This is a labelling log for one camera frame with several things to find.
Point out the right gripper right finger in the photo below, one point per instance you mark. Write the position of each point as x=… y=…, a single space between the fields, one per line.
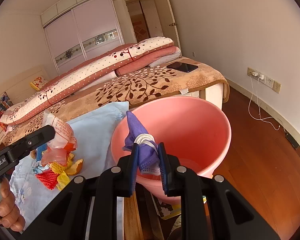
x=168 y=170

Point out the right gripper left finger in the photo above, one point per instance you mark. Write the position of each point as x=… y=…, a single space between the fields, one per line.
x=127 y=175

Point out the blue foam fruit net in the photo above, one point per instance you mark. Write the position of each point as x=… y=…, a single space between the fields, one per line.
x=40 y=150

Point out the red foam fruit net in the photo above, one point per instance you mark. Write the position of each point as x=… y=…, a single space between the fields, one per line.
x=48 y=179

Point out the yellow foam fruit net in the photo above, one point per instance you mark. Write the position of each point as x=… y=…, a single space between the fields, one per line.
x=61 y=179

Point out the clear red printed wrapper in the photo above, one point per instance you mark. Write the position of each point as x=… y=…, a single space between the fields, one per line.
x=63 y=143

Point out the orange peel piece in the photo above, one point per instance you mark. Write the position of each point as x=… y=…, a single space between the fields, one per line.
x=73 y=166

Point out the bedroom door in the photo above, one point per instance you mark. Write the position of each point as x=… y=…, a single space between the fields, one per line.
x=167 y=21

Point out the person's left hand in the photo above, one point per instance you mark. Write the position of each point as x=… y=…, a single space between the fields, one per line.
x=10 y=216

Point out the pink plastic bucket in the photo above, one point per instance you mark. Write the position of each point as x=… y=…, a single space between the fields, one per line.
x=194 y=130

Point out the light blue floral cloth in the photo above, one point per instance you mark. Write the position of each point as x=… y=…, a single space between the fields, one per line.
x=93 y=132

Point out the colourful cartoon pillow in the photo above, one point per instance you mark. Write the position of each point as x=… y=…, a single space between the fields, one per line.
x=5 y=103

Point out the yellow patterned pillow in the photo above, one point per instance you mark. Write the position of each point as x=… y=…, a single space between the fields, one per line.
x=38 y=83

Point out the brown leaf pattern blanket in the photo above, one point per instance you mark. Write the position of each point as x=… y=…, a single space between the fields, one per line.
x=140 y=87

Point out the black smartphone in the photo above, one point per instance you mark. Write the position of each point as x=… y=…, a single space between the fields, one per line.
x=182 y=67

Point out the folded red white quilt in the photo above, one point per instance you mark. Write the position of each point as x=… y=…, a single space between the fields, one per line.
x=122 y=60

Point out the white sliding door wardrobe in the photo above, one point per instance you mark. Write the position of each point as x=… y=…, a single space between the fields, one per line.
x=79 y=30

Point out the wall socket strip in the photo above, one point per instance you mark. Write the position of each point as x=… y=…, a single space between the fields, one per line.
x=262 y=78

